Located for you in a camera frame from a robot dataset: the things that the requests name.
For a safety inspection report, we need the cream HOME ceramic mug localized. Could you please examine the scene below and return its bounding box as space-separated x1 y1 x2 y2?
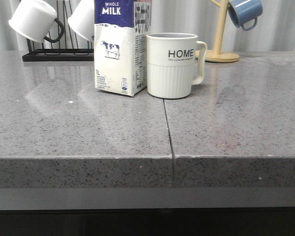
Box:
147 33 207 99

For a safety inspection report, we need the whole milk carton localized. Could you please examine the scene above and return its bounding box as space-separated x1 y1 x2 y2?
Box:
94 0 152 96

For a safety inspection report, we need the wooden mug tree stand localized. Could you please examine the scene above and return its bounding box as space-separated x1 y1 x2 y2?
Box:
206 0 239 63

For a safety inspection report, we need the blue ceramic mug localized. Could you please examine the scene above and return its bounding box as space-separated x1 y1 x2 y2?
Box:
228 0 263 31

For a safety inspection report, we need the black wire mug rack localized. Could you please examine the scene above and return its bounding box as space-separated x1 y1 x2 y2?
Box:
22 0 93 62

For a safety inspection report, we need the white mug black handle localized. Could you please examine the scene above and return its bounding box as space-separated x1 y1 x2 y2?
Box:
8 0 64 43
68 0 94 42

